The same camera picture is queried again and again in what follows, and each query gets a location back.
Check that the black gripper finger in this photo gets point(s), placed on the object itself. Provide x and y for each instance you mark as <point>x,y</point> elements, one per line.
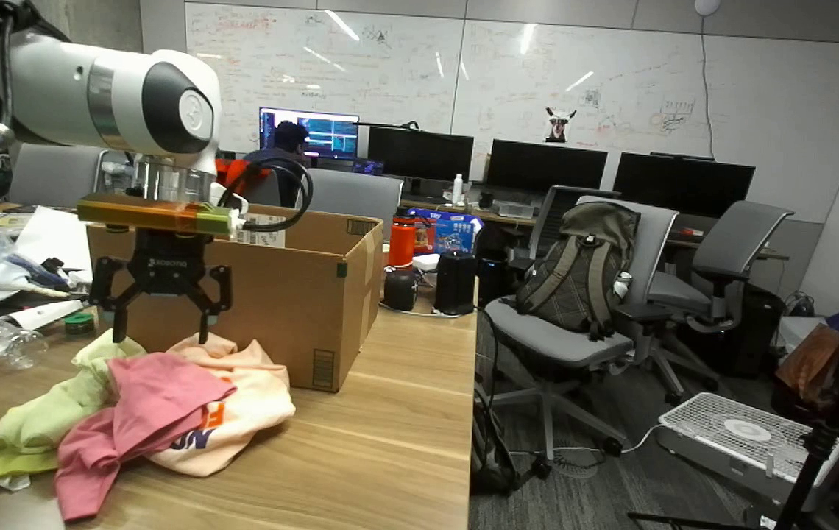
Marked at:
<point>216,288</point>
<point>113,281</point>

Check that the tall black box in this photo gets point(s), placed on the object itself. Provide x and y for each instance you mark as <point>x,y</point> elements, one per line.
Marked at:
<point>453,285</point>

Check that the orange brown bag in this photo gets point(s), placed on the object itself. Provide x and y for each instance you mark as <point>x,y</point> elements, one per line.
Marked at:
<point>810,359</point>

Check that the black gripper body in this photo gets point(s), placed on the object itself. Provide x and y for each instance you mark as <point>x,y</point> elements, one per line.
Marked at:
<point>169,261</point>

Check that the small black speaker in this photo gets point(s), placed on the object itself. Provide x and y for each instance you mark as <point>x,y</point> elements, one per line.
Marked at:
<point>399,294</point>

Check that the light grey office chair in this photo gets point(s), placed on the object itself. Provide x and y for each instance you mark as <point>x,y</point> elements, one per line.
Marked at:
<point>546,341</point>

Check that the wide black computer monitor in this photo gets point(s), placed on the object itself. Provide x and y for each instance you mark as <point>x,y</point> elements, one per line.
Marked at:
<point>420,154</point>

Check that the wrist camera with orange mount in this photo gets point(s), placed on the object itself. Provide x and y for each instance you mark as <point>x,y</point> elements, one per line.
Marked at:
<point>141,214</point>

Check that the orange red object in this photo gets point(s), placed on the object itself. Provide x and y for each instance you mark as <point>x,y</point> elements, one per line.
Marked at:
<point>243,179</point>

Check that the open cardboard box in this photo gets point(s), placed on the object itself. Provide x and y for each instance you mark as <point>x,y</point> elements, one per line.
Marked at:
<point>280,297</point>

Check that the pink shirt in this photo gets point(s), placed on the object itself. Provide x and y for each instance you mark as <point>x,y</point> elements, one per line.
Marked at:
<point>155,392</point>

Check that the peach printed shirt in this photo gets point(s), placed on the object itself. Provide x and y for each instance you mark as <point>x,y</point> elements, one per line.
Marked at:
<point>258,401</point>

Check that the white paper pile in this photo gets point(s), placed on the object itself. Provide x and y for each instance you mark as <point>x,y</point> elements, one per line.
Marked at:
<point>53,236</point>

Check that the blue printed box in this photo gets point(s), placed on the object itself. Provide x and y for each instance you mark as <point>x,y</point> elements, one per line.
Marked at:
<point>452,235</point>

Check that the grey mesh office chair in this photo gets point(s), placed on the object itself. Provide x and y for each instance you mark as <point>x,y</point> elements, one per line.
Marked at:
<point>743,241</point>

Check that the small dark figurine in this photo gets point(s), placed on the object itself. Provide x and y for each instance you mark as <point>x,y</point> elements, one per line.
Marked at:
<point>559,125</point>

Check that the light green towel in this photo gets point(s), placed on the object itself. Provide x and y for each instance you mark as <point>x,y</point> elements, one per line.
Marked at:
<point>37,429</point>

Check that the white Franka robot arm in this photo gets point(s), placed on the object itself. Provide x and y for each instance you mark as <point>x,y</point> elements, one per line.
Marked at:
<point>96,92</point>

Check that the white bottle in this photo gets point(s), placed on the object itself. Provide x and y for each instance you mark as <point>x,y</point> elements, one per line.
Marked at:
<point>458,194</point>

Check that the dark grey chair back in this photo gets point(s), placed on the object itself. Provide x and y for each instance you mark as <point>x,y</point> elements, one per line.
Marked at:
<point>552,223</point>

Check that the monitor with blue screen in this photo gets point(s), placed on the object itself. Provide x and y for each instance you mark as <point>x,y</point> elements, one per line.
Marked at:
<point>331,138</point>

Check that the white wall whiteboard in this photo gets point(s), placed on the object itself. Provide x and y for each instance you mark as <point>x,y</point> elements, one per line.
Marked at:
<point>389,70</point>

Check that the olive grey backpack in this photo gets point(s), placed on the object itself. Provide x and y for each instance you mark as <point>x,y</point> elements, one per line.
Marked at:
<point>576,281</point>

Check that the red bottle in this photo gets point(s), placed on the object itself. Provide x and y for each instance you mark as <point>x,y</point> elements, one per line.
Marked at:
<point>402,244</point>

